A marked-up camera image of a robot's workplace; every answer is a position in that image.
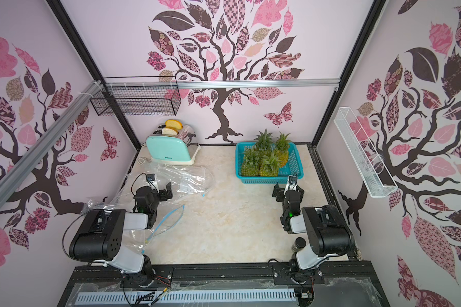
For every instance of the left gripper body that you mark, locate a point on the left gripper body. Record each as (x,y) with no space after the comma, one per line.
(154,204)

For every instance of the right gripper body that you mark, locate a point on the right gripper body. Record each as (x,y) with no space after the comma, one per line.
(285,192)

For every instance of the blue-zip zip-top bag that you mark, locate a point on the blue-zip zip-top bag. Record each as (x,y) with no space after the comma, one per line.
(168,216)

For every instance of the yellow pineapple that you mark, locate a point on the yellow pineapple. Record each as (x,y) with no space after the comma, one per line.
(282,149)

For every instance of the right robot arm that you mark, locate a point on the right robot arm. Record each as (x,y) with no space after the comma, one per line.
(328,235)

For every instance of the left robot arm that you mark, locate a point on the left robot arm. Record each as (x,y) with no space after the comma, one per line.
(99,236)

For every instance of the teal plastic basket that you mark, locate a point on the teal plastic basket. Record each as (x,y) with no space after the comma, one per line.
(293,166)

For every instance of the dark lidded spice jar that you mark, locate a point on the dark lidded spice jar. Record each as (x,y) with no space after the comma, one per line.
(299,244)

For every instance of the mint green toaster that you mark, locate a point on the mint green toaster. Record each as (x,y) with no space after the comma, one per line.
(171,150)

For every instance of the white bread slice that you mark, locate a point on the white bread slice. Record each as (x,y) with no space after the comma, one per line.
(168,131)

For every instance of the yellow bread slice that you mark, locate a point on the yellow bread slice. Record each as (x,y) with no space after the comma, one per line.
(174,124)

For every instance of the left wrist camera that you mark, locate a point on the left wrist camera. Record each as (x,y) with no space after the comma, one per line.
(150,177)

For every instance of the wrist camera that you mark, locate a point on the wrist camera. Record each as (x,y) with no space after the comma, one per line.
(292,183)
(150,177)

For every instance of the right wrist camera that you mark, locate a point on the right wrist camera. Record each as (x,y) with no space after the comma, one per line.
(292,183)

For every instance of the clear acrylic wall shelf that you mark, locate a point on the clear acrylic wall shelf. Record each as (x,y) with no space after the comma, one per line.
(356,131)

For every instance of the white slotted cable duct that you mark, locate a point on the white slotted cable duct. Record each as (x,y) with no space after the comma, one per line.
(184,296)

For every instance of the black wire wall basket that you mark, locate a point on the black wire wall basket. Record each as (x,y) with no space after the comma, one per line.
(159,97)

